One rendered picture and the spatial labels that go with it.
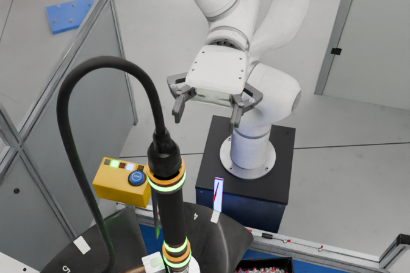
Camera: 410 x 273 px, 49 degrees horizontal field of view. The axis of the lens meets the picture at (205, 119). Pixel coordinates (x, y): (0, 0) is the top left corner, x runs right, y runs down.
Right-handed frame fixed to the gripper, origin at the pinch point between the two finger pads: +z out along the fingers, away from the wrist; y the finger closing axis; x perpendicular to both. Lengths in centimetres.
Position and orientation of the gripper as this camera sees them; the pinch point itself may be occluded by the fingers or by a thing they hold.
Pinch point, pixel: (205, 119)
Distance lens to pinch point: 73.6
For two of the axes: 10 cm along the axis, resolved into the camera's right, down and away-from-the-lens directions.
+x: 0.1, -6.1, -7.9
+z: -2.3, 7.7, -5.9
